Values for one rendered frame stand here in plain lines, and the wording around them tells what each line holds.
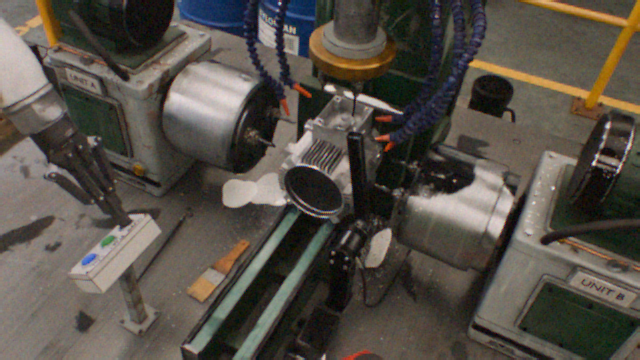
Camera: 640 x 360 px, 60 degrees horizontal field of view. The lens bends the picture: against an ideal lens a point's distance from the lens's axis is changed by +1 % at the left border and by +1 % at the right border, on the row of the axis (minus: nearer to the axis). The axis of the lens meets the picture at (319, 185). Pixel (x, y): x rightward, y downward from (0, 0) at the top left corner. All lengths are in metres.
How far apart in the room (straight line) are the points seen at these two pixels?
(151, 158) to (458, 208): 0.78
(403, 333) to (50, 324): 0.79
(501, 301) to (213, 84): 0.80
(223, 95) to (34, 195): 0.63
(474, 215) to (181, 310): 0.69
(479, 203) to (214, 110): 0.62
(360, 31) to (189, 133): 0.49
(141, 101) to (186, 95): 0.11
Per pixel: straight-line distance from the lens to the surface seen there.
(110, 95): 1.44
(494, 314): 1.28
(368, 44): 1.13
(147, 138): 1.44
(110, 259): 1.11
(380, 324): 1.33
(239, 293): 1.22
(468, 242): 1.16
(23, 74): 1.05
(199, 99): 1.33
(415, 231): 1.18
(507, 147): 1.86
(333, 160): 1.23
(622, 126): 1.07
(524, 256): 1.13
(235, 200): 1.54
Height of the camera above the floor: 1.93
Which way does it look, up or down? 45 degrees down
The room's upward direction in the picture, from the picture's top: 5 degrees clockwise
